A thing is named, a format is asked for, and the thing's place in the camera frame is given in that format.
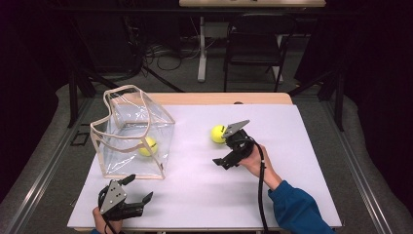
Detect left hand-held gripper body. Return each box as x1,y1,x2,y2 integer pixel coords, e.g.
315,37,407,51
97,178,145,222

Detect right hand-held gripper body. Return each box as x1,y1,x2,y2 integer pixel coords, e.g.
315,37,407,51
221,119,256,171

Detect clear bag with beige trim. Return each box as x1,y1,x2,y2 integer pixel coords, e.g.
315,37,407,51
90,84,176,180

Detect yellow tennis ball black mark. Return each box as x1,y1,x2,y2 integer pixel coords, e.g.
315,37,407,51
209,124,228,144

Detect plain yellow tennis ball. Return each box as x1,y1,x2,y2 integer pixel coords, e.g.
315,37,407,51
137,136,159,158

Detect person's right hand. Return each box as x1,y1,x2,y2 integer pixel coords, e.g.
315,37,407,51
238,143,276,180

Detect person's left hand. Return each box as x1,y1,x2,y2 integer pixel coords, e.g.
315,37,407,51
92,207,125,234

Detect white table sheet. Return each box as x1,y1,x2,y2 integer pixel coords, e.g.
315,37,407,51
66,103,343,229

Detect black folding chair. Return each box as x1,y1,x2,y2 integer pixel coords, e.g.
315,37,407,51
223,13,297,93

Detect black metal stand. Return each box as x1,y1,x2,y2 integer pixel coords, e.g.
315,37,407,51
66,64,98,129
286,69,345,133

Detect white-legged background desk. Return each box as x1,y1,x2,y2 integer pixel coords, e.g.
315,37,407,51
178,0,327,83

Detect dark curtain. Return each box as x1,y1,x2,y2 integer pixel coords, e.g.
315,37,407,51
0,0,69,199
324,0,413,206

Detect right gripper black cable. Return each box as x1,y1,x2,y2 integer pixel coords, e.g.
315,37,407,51
242,138,270,234

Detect aluminium floor rail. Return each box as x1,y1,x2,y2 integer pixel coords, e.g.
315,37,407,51
320,97,394,234
6,97,95,234

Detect bundle of floor cables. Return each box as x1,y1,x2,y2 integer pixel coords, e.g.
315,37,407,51
142,35,203,72

